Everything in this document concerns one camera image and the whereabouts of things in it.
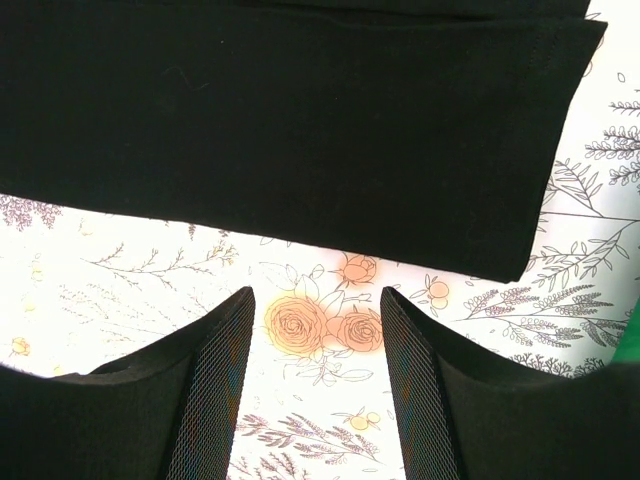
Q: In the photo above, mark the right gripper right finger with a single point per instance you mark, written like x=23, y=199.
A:
x=465, y=412

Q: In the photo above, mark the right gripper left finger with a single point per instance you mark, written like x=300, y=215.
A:
x=166, y=411

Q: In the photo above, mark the floral table mat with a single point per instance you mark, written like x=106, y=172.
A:
x=82, y=288

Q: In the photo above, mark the black t shirt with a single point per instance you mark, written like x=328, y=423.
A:
x=417, y=131

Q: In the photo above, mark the green plastic bin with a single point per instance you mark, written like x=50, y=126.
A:
x=628, y=350

